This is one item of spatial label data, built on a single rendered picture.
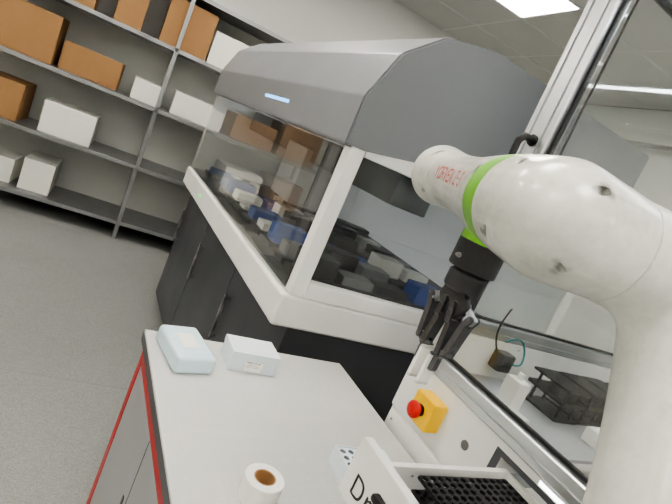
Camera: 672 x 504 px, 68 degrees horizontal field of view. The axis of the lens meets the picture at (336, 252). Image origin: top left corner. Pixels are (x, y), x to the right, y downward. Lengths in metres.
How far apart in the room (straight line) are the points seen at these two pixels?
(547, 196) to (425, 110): 1.04
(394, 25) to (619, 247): 4.77
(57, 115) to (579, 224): 4.02
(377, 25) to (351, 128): 3.76
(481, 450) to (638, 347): 0.64
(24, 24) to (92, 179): 1.27
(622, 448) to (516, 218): 0.23
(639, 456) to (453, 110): 1.17
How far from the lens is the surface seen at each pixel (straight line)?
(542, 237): 0.46
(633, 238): 0.50
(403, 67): 1.43
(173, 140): 4.70
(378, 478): 0.85
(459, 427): 1.18
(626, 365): 0.56
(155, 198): 4.79
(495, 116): 1.64
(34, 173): 4.40
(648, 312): 0.54
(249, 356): 1.24
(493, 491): 1.02
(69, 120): 4.25
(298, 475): 1.02
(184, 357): 1.15
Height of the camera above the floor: 1.34
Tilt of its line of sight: 11 degrees down
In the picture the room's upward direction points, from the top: 23 degrees clockwise
